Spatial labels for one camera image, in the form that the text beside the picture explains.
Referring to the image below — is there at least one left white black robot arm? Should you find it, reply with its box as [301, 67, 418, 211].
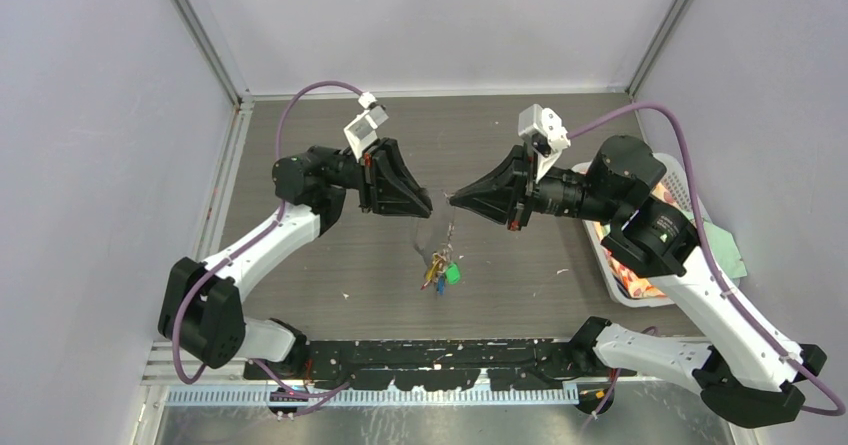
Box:
[157, 138, 433, 379]

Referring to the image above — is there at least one white slotted cable duct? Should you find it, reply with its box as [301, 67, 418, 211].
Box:
[164, 383, 579, 407]

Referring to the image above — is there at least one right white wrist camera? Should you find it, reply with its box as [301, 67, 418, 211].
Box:
[517, 104, 571, 183]

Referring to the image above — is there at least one orange patterned cloth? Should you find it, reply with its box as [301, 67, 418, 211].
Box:
[590, 183, 677, 305]

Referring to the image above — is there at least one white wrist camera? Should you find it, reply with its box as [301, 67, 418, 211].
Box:
[343, 103, 388, 160]
[517, 104, 571, 183]

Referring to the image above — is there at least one white plastic basket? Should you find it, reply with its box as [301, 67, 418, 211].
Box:
[582, 153, 695, 308]

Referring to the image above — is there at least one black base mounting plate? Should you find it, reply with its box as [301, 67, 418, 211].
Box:
[238, 320, 613, 392]

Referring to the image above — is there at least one green patterned cloth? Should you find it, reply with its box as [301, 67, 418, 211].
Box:
[703, 219, 748, 281]

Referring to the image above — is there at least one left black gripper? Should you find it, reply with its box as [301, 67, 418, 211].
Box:
[309, 138, 435, 217]

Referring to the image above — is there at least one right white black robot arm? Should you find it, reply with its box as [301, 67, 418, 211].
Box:
[450, 135, 827, 429]

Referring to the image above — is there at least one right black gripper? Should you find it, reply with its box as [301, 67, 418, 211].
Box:
[450, 137, 624, 228]

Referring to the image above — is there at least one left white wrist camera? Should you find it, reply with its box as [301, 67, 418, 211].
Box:
[343, 103, 388, 160]

